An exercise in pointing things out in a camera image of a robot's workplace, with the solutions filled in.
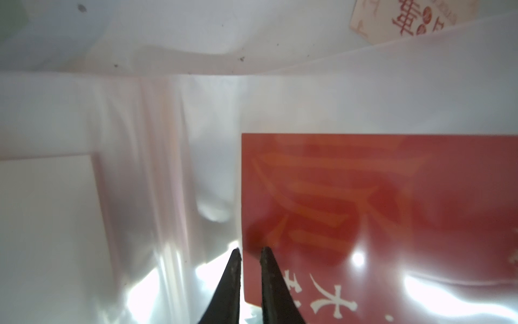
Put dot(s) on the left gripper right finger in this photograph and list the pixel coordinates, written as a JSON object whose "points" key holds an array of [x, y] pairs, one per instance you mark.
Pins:
{"points": [[278, 306]]}

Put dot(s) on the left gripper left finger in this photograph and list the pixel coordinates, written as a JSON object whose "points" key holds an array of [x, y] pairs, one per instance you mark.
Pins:
{"points": [[224, 307]]}

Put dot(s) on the red card gold characters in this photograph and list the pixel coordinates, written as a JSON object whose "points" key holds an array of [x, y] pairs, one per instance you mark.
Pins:
{"points": [[384, 228]]}

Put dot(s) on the pink elephant photo album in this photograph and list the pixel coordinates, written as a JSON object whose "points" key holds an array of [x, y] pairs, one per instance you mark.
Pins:
{"points": [[121, 196]]}

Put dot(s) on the pale card red characters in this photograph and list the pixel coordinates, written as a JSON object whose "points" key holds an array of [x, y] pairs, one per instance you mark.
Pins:
{"points": [[381, 21]]}

